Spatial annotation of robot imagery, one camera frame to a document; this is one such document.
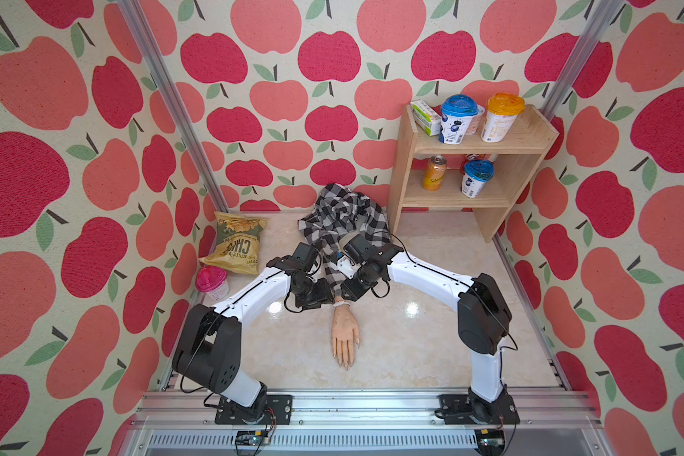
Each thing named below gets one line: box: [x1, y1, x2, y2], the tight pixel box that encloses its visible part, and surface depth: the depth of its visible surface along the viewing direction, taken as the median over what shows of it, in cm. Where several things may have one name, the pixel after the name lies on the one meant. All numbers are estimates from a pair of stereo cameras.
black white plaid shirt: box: [297, 183, 392, 297], surface depth 116 cm
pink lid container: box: [195, 265, 230, 302], surface depth 90 cm
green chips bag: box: [199, 211, 267, 276], surface depth 106 cm
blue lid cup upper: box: [438, 94, 479, 146], surface depth 76 cm
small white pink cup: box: [465, 104, 486, 136], surface depth 83 cm
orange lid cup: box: [480, 92, 526, 144], surface depth 77 cm
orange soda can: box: [422, 154, 447, 192], surface depth 95 cm
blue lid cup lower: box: [461, 158, 495, 199], surface depth 93 cm
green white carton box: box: [410, 99, 442, 137], surface depth 85 cm
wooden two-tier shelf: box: [386, 103, 560, 244], surface depth 93 cm
